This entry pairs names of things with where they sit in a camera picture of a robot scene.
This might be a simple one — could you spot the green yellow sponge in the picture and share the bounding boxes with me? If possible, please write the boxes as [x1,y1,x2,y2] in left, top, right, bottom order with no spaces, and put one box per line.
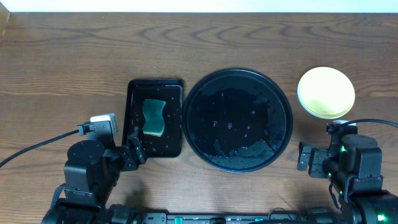
[142,99,166,137]

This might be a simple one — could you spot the yellow plate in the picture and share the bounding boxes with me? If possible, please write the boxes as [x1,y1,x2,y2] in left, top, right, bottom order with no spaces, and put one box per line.
[297,67,355,119]

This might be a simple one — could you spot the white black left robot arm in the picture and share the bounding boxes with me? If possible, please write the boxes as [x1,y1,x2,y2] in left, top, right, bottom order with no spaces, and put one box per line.
[42,137,147,224]

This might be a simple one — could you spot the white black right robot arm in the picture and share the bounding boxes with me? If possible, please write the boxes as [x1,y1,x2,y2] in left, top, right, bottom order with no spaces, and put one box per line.
[297,134,397,223]

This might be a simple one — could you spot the black rectangular tray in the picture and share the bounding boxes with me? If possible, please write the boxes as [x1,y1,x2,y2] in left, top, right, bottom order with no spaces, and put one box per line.
[122,79,183,157]

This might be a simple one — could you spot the black round tray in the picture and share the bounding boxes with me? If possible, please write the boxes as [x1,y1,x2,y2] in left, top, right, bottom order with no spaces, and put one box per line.
[182,68,293,173]

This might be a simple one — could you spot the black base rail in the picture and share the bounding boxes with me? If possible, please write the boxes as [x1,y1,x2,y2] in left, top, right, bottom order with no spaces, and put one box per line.
[141,212,309,224]

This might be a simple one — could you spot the black left camera cable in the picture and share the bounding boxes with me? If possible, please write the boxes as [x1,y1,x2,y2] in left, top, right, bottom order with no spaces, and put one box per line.
[0,129,80,169]

